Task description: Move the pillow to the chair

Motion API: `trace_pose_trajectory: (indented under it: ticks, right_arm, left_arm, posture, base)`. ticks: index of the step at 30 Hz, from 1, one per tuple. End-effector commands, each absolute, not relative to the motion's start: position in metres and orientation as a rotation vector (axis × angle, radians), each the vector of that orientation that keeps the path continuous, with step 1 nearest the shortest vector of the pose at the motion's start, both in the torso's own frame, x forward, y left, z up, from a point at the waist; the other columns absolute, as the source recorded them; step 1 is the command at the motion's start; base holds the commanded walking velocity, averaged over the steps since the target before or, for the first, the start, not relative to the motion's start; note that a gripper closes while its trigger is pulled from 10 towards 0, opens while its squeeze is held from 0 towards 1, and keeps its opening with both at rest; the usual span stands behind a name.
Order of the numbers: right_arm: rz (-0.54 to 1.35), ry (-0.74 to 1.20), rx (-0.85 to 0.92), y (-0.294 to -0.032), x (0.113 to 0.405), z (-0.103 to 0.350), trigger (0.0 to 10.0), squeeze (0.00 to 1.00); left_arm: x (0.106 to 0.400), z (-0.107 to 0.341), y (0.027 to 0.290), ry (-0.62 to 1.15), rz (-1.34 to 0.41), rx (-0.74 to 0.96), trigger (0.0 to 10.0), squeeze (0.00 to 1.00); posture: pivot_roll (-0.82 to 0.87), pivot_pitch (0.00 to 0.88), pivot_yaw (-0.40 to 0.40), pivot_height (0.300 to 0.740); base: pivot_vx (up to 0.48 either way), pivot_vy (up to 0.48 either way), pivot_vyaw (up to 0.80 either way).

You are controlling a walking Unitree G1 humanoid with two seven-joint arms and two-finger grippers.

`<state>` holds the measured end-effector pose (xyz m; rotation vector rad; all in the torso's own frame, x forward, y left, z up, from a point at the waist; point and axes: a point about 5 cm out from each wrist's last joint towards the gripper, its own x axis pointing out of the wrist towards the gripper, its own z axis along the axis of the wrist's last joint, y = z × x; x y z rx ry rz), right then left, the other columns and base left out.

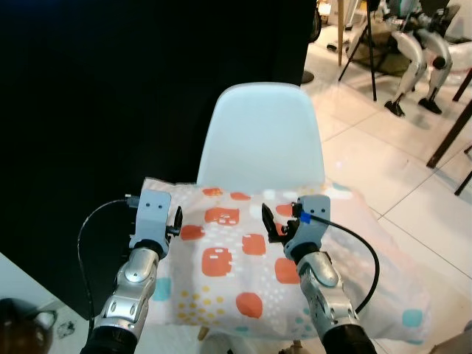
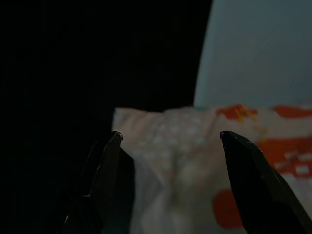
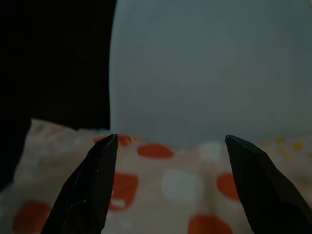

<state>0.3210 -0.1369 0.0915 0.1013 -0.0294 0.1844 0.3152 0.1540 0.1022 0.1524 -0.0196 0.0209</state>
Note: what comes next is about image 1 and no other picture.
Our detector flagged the white plastic chair wooden legs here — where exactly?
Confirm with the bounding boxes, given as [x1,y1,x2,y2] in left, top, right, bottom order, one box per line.
[195,83,327,349]

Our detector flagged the patterned pillow orange teal shapes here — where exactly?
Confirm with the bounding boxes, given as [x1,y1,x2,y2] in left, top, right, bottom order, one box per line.
[140,177,430,346]

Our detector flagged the black standing fan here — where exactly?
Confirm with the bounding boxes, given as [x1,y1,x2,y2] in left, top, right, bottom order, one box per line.
[301,4,323,84]

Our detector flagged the black curtain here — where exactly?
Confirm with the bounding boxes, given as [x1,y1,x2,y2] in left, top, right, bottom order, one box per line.
[0,0,316,318]

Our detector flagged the dark brown table leg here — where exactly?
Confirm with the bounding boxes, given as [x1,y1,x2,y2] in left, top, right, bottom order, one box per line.
[426,100,472,169]
[454,68,472,102]
[455,170,472,196]

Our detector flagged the light wooden furniture leg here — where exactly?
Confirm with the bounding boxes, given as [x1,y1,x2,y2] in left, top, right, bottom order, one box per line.
[336,0,347,67]

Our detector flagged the silver humanoid robot black feet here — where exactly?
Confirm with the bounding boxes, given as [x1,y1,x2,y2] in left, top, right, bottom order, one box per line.
[382,0,454,117]

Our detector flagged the dark round object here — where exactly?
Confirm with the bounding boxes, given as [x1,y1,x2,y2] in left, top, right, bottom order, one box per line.
[0,298,58,354]

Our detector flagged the black tripod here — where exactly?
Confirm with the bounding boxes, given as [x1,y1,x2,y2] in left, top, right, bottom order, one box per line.
[338,0,378,102]

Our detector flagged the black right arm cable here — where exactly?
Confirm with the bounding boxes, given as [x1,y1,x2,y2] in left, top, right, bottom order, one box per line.
[298,210,381,314]

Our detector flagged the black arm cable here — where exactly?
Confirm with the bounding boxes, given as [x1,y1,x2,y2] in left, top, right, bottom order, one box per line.
[298,210,381,314]
[77,195,141,325]

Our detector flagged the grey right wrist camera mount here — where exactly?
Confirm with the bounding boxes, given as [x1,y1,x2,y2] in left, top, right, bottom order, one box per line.
[284,195,332,259]

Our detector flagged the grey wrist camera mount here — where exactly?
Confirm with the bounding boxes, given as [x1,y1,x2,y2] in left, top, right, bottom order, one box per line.
[284,195,332,259]
[130,190,173,257]

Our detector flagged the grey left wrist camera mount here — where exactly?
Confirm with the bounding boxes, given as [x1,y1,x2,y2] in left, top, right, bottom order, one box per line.
[130,190,173,257]

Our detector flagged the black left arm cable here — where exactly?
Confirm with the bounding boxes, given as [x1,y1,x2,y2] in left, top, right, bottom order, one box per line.
[77,195,141,325]

